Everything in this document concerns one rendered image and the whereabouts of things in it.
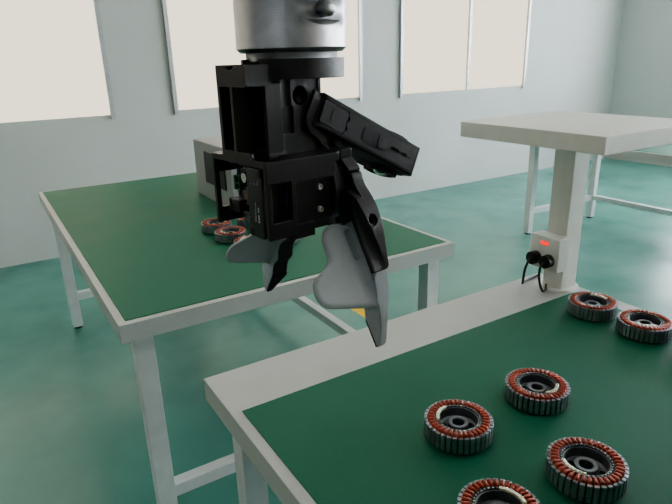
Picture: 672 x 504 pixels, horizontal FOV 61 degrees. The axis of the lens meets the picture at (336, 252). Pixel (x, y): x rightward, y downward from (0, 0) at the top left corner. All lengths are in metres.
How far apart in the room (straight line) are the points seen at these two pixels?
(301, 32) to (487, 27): 6.12
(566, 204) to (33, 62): 3.73
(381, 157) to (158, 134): 4.27
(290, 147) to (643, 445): 0.83
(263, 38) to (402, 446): 0.74
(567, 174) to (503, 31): 5.18
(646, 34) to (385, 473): 7.48
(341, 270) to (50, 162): 4.22
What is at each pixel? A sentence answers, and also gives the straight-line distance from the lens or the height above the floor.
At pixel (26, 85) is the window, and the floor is 1.23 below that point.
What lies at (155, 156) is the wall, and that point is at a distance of 4.69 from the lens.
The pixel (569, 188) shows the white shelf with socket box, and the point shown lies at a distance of 1.54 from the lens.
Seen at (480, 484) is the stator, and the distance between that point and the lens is 0.87.
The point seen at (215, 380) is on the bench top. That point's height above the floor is 0.75.
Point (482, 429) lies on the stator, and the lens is 0.97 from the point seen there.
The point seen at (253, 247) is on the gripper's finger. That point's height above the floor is 1.20.
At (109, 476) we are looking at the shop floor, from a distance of 2.26.
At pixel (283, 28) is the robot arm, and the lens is 0.38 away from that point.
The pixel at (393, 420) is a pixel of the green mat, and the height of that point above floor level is 0.75.
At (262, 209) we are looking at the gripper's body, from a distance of 0.38.
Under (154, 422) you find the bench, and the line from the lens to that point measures 1.68.
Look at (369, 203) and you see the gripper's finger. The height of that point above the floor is 1.26.
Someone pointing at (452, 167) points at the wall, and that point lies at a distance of 6.30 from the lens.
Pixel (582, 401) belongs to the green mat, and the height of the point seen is 0.75.
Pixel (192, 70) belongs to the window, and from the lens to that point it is 4.74.
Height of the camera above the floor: 1.35
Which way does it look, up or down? 19 degrees down
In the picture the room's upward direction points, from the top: 2 degrees counter-clockwise
